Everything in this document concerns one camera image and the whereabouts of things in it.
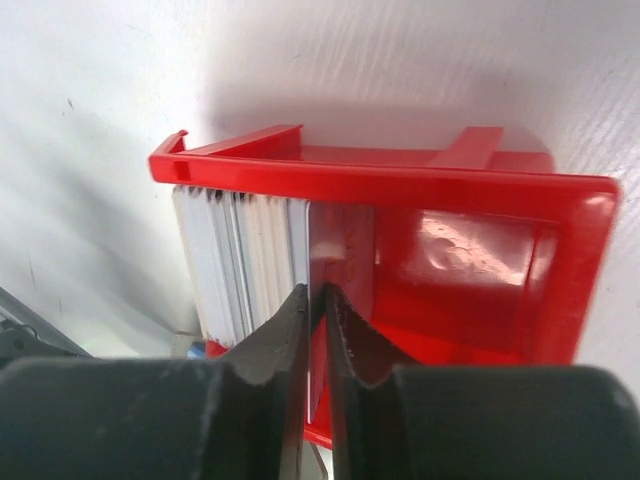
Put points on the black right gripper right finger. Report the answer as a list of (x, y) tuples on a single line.
[(395, 418)]

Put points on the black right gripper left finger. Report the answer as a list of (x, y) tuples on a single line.
[(238, 416)]

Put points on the white credit card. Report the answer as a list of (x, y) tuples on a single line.
[(341, 252)]

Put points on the grey leather card holder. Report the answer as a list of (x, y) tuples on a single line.
[(187, 345)]

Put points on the stack of white cards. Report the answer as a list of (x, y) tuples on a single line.
[(245, 253)]

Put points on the red plastic card tray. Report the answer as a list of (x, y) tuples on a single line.
[(482, 256)]

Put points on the aluminium table edge rail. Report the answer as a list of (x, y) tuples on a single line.
[(30, 320)]

